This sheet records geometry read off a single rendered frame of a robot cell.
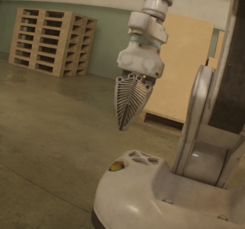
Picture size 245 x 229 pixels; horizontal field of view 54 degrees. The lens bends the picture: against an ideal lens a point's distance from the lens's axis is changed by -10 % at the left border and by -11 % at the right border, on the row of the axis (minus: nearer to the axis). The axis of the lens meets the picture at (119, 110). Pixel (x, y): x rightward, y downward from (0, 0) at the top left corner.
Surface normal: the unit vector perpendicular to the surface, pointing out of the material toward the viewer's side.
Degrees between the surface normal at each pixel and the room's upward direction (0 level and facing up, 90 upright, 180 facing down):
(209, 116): 123
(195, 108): 111
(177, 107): 90
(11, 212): 0
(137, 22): 81
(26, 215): 0
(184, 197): 0
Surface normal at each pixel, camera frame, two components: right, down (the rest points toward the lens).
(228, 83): -0.41, 0.62
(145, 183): 0.20, -0.95
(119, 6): -0.40, 0.15
